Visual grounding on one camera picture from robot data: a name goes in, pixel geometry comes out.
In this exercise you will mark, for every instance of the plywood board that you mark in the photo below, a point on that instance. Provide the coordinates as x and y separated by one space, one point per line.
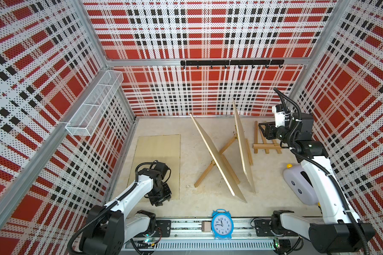
248 171
165 149
217 157

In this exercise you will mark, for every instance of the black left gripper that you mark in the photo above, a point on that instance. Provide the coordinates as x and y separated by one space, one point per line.
158 201

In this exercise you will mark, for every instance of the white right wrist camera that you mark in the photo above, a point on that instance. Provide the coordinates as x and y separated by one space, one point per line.
281 115

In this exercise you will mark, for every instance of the blue alarm clock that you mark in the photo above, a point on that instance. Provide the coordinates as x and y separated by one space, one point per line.
222 224

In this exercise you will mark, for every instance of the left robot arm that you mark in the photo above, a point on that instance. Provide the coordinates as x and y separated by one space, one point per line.
108 228

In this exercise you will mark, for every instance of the small beige box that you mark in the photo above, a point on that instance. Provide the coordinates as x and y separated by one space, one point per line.
206 227

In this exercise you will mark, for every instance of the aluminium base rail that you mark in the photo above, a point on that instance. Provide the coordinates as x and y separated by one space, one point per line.
184 234

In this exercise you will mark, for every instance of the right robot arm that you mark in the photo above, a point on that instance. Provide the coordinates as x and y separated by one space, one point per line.
342 230

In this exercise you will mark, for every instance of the wooden easel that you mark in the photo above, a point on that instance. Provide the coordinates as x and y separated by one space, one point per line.
213 164
261 143
244 148

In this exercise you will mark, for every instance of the white purple toy device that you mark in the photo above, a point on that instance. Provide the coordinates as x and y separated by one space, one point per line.
299 182

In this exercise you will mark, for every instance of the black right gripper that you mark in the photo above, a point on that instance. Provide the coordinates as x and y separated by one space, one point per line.
268 130

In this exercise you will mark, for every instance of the white wire basket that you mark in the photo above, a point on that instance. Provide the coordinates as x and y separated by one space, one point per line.
89 114

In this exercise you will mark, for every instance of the black hook rail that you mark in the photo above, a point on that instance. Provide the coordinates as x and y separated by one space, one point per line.
232 62

